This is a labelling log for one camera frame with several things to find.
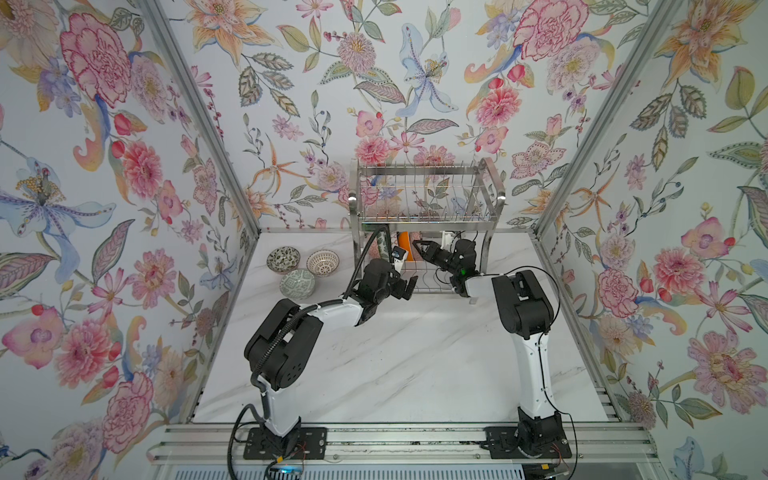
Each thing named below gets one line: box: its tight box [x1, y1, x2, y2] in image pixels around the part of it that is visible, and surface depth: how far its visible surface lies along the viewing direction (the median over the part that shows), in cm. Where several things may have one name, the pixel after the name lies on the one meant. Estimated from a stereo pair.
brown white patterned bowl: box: [306, 249, 340, 277], surface depth 110 cm
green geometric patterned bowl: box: [279, 268, 316, 301], surface depth 105 cm
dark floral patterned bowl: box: [266, 246, 301, 275], surface depth 112 cm
